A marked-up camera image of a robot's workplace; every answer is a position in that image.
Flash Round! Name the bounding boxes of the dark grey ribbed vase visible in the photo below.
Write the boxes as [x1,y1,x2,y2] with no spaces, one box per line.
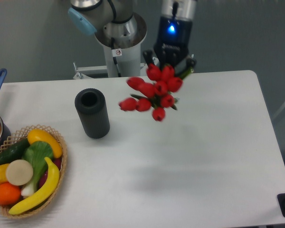
[75,88,110,139]

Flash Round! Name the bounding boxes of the beige round slice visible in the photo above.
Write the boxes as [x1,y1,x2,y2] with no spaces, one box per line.
[5,160,33,186]

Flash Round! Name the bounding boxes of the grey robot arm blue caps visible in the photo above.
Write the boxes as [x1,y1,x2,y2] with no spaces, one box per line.
[68,0,197,77]

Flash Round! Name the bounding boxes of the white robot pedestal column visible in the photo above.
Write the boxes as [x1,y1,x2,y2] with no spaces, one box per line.
[103,45,141,77]

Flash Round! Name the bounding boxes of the yellow banana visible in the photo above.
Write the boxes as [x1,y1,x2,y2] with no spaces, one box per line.
[9,157,60,215]

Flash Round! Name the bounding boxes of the black cable on pedestal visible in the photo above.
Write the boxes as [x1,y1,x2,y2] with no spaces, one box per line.
[110,37,122,78]

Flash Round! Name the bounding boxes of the orange fruit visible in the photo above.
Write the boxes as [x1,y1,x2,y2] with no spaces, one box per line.
[0,182,21,206]

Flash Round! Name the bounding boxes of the green bok choy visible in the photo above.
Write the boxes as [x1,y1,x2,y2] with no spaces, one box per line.
[21,141,54,198]

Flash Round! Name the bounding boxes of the yellow squash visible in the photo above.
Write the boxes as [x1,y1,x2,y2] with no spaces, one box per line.
[27,129,63,159]

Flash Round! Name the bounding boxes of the red tulip bouquet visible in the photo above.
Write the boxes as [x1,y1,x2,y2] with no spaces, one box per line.
[119,65,186,122]

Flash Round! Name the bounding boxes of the woven wicker basket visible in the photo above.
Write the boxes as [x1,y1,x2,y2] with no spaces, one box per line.
[0,124,67,219]

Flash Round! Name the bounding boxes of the dark green cucumber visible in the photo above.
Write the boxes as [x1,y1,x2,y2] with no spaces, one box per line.
[0,138,30,165]

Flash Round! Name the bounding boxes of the purple eggplant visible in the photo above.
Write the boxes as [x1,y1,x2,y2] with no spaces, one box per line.
[38,158,62,189]

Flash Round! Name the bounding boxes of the white metal mounting bracket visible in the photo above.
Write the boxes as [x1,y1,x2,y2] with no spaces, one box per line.
[72,54,195,80]

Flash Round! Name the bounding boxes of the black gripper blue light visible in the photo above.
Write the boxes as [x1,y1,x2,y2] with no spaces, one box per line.
[142,16,197,76]

